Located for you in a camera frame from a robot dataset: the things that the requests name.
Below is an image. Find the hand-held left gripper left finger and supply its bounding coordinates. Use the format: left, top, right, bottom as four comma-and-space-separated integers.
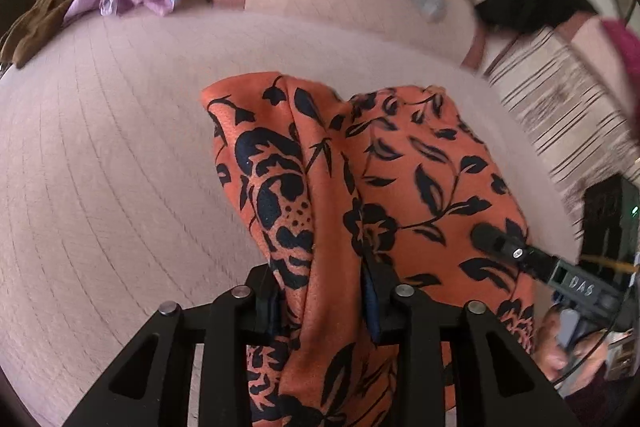
62, 264, 281, 427

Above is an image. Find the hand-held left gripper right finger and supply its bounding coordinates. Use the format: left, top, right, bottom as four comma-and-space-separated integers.
362, 252, 571, 427

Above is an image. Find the black cloth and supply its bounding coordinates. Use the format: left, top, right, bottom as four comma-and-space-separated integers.
472, 0, 601, 35

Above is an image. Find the person's right hand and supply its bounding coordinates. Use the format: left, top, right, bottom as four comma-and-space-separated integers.
536, 307, 608, 383

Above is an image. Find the orange floral garment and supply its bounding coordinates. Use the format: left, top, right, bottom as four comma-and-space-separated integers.
200, 72, 538, 427

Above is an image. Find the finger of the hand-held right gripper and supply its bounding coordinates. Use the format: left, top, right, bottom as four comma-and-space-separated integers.
472, 223, 558, 280

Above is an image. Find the beige striped cloth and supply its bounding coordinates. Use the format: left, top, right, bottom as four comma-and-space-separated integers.
485, 27, 640, 228

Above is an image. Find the dark electronic box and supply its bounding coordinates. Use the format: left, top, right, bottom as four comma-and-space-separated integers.
582, 177, 640, 268

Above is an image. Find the pink pillow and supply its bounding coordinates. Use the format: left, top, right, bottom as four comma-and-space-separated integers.
247, 0, 483, 62

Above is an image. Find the magenta cloth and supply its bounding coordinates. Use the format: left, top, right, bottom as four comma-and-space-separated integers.
600, 18, 640, 128

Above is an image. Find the brown cloth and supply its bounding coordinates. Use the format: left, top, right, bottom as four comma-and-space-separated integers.
0, 0, 161, 70

